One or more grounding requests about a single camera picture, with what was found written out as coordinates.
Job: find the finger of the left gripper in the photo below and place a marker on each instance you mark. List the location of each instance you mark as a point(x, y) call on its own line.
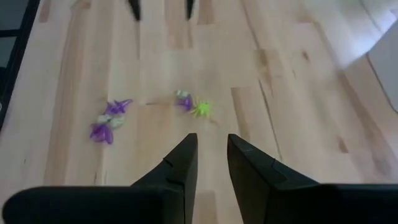
point(136, 8)
point(190, 7)

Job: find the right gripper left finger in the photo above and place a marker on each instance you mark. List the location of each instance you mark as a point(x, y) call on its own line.
point(109, 205)

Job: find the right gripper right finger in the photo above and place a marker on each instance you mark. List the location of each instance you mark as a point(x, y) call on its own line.
point(311, 205)

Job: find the small tan skull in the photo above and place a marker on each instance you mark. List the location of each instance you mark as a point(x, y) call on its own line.
point(182, 93)
point(117, 122)

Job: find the green plastic spider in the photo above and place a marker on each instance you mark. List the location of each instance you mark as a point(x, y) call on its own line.
point(202, 109)

